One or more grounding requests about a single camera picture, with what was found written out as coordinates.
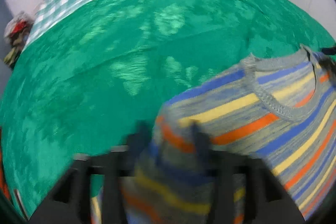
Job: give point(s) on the striped knit sweater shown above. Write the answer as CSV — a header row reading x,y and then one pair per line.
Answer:
x,y
281,109

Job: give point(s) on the smartphone on bed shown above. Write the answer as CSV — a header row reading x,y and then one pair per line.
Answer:
x,y
20,204

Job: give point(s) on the pile of clothes on nightstand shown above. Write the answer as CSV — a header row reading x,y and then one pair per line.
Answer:
x,y
16,35

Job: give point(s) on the orange red garment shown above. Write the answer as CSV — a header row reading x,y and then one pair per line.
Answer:
x,y
3,184

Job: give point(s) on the green floral bedspread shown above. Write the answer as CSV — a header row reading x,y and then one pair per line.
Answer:
x,y
83,85

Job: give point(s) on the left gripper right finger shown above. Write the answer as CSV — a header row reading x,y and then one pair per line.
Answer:
x,y
243,186

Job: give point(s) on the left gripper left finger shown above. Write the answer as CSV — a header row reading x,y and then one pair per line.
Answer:
x,y
69,200

